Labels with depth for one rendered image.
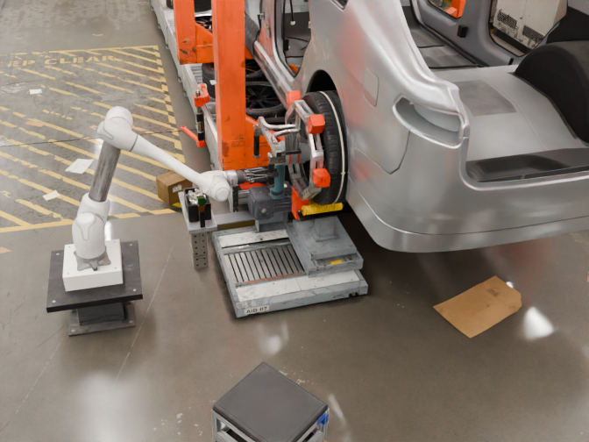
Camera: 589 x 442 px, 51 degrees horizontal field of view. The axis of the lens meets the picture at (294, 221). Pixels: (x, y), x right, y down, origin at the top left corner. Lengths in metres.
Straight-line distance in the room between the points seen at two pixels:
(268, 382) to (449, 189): 1.19
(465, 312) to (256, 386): 1.54
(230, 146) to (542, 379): 2.27
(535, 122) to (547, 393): 1.58
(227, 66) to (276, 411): 2.00
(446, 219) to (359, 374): 1.06
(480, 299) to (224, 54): 2.16
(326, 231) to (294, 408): 1.45
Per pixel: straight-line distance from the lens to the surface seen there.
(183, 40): 5.73
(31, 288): 4.17
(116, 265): 3.57
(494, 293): 4.14
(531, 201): 2.99
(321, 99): 3.49
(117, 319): 3.78
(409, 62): 2.72
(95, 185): 3.56
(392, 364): 3.54
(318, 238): 3.95
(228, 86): 3.82
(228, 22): 3.69
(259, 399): 2.89
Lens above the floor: 2.59
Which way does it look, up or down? 35 degrees down
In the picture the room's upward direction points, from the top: 2 degrees clockwise
